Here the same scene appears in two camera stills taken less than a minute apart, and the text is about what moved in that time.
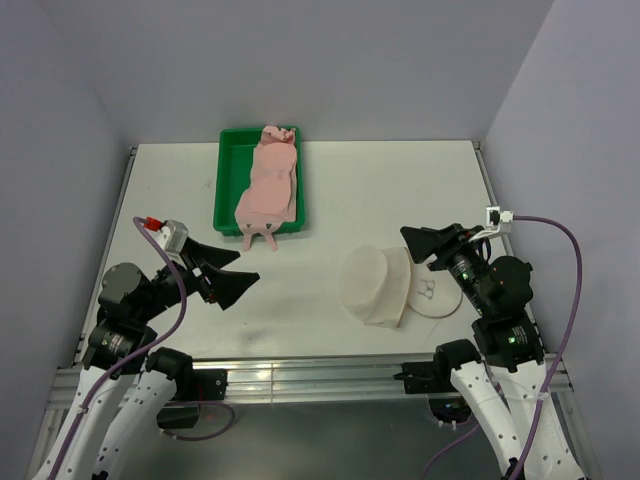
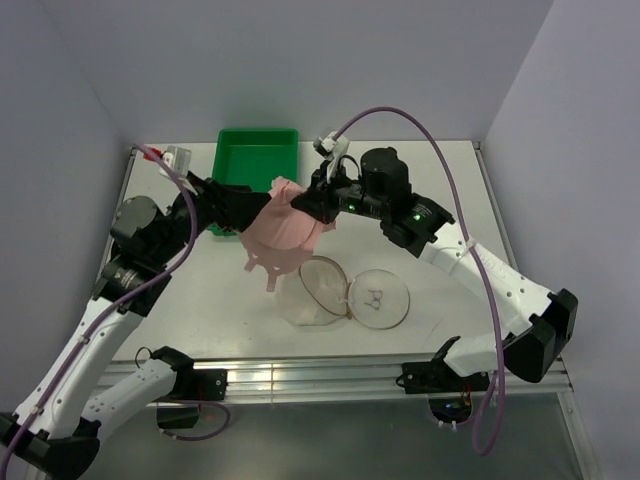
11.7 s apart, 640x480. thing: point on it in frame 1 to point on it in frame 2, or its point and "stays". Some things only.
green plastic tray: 234,165 stays
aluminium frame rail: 311,379 stays
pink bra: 270,199 to 286,235
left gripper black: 224,285 to 228,206
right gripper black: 423,240 to 317,199
